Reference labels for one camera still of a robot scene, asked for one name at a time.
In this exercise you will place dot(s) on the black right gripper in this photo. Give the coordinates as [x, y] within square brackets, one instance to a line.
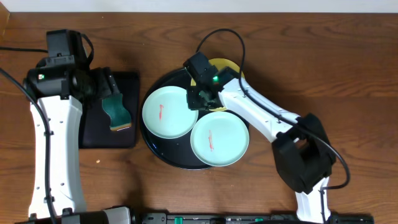
[192, 105]

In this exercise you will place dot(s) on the yellow plate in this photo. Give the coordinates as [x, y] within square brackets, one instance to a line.
[219, 63]

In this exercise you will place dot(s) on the round black tray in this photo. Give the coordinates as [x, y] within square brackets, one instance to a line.
[175, 152]

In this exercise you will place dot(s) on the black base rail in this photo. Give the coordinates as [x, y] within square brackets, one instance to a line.
[163, 218]

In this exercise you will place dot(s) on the rectangular black tray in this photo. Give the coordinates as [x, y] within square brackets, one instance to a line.
[94, 131]

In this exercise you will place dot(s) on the green yellow sponge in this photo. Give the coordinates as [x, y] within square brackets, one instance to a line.
[120, 118]

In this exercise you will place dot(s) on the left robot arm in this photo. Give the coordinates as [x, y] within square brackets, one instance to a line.
[59, 87]

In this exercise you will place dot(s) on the light green plate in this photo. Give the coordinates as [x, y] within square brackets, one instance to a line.
[166, 114]
[219, 139]

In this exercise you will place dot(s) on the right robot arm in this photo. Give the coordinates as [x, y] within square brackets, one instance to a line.
[300, 146]

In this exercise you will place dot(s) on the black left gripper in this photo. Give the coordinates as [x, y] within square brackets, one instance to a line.
[104, 83]

